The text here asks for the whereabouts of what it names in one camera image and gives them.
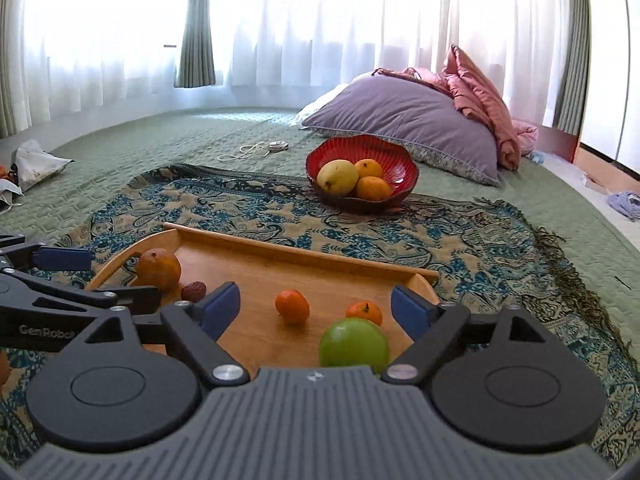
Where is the blue paisley patterned throw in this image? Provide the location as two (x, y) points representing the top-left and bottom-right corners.
(0, 161), (640, 468)

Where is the red wooden bed frame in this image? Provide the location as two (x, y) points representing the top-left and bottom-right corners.
(535, 126), (579, 164)

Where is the blue cloth on floor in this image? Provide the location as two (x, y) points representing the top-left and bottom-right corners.
(608, 191), (640, 221)

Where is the bright orange mandarin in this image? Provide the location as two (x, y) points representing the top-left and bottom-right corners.
(0, 351), (11, 388)

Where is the pink blanket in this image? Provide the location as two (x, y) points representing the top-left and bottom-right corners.
(372, 44), (539, 171)

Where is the green quilted bedspread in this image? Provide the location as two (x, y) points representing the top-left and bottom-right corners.
(1, 112), (639, 354)

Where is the red fruit bowl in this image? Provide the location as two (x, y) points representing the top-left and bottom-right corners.
(306, 134), (419, 214)

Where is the white sheer curtain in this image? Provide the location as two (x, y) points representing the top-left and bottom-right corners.
(1, 0), (568, 137)

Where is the white plastic bag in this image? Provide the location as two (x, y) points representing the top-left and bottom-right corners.
(13, 140), (72, 192)

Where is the front orange in bowl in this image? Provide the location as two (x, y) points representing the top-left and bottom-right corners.
(356, 176), (393, 202)

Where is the back orange in bowl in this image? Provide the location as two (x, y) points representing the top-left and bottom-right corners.
(355, 158), (384, 179)

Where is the green curtain left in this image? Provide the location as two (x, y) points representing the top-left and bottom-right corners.
(175, 0), (216, 89)

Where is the red date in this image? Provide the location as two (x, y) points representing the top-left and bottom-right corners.
(180, 281), (207, 304)

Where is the green apple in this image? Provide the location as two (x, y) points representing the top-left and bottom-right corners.
(319, 318), (390, 374)

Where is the crumpled white paper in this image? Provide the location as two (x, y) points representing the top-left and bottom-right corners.
(0, 179), (24, 214)

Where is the small tangerine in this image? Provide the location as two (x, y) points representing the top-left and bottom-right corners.
(345, 301), (383, 326)
(274, 289), (310, 325)

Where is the wooden serving tray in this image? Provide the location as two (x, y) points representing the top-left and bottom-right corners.
(88, 223), (439, 373)

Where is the yellow mango in bowl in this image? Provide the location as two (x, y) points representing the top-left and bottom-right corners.
(316, 159), (359, 197)

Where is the large dull brown orange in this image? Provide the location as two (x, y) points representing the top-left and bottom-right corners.
(136, 248), (181, 294)

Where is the green curtain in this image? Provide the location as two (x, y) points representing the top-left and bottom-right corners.
(175, 0), (216, 89)
(553, 0), (591, 138)

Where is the purple pillow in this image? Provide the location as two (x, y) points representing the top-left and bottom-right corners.
(303, 75), (500, 186)

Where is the white cable on bed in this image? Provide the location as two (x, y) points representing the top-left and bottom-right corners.
(216, 140), (291, 163)

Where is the orange in bowl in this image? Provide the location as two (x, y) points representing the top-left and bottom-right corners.
(355, 158), (384, 179)
(356, 176), (393, 202)

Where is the green curtain right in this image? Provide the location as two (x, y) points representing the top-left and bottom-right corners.
(553, 0), (591, 138)

